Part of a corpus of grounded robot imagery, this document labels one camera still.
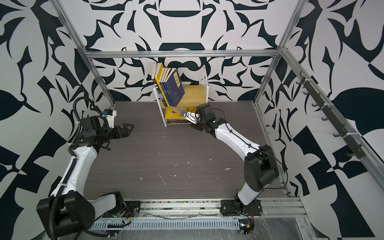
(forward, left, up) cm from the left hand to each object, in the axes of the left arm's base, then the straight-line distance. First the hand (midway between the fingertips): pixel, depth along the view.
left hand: (124, 124), depth 80 cm
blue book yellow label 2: (+20, -27, +8) cm, 34 cm away
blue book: (+14, -22, +10) cm, 28 cm away
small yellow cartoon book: (+17, -24, -13) cm, 33 cm away
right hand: (+7, -38, -1) cm, 39 cm away
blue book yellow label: (+14, -23, +9) cm, 29 cm away
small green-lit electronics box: (-45, -59, -22) cm, 78 cm away
